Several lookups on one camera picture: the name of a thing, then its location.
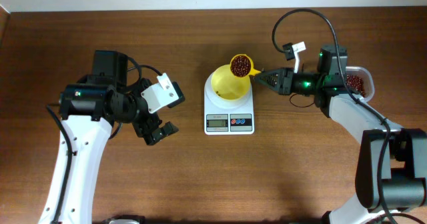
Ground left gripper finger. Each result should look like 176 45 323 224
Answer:
143 127 165 145
161 122 179 140

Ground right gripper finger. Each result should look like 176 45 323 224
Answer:
255 69 279 81
254 77 278 92

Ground yellow measuring scoop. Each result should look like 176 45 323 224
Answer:
230 54 261 77

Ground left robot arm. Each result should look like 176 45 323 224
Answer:
39 50 185 223

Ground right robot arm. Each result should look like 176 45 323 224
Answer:
254 45 426 223

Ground pale yellow bowl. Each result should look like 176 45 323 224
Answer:
211 65 250 101

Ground white digital kitchen scale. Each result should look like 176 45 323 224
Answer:
203 73 255 135

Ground red beans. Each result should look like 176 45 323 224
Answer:
346 75 366 97

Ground clear plastic container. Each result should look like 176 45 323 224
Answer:
346 66 375 102

